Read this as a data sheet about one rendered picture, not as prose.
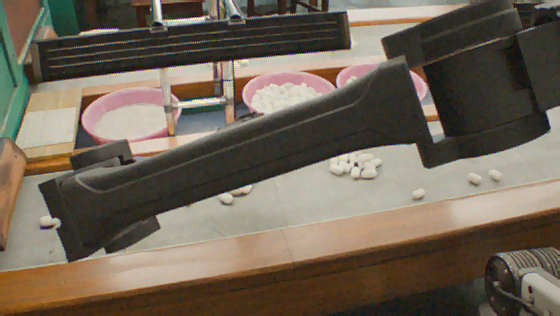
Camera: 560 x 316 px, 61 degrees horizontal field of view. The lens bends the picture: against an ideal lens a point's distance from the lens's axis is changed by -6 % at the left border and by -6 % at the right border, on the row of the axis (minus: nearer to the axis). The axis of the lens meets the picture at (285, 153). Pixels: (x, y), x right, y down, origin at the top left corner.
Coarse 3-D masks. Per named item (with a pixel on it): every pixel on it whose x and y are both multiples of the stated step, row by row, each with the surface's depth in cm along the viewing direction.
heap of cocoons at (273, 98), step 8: (264, 88) 151; (272, 88) 152; (280, 88) 151; (288, 88) 153; (296, 88) 151; (304, 88) 151; (312, 88) 151; (256, 96) 146; (264, 96) 146; (272, 96) 147; (280, 96) 147; (288, 96) 149; (296, 96) 149; (304, 96) 147; (312, 96) 147; (256, 104) 143; (264, 104) 143; (272, 104) 144; (280, 104) 143; (288, 104) 144; (264, 112) 140
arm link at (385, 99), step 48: (384, 48) 36; (432, 48) 34; (336, 96) 36; (384, 96) 35; (192, 144) 39; (240, 144) 38; (288, 144) 37; (336, 144) 37; (384, 144) 36; (432, 144) 36; (480, 144) 34; (48, 192) 42; (96, 192) 41; (144, 192) 40; (192, 192) 40; (96, 240) 42
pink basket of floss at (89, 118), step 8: (136, 88) 144; (144, 88) 144; (104, 96) 140; (112, 96) 142; (120, 96) 143; (128, 96) 144; (144, 96) 145; (152, 96) 145; (160, 96) 144; (96, 104) 138; (104, 104) 140; (112, 104) 142; (120, 104) 144; (136, 104) 145; (160, 104) 144; (88, 112) 135; (96, 112) 138; (104, 112) 141; (176, 112) 139; (88, 120) 134; (96, 120) 138; (176, 120) 131; (88, 128) 131; (96, 136) 124; (144, 136) 124; (152, 136) 126; (160, 136) 129; (104, 144) 126
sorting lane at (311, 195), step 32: (384, 160) 123; (416, 160) 123; (480, 160) 123; (512, 160) 124; (544, 160) 124; (32, 192) 111; (256, 192) 113; (288, 192) 113; (320, 192) 113; (352, 192) 113; (384, 192) 113; (448, 192) 113; (480, 192) 113; (32, 224) 103; (160, 224) 104; (192, 224) 104; (224, 224) 104; (256, 224) 104; (288, 224) 105; (0, 256) 95; (32, 256) 95; (64, 256) 96; (96, 256) 96
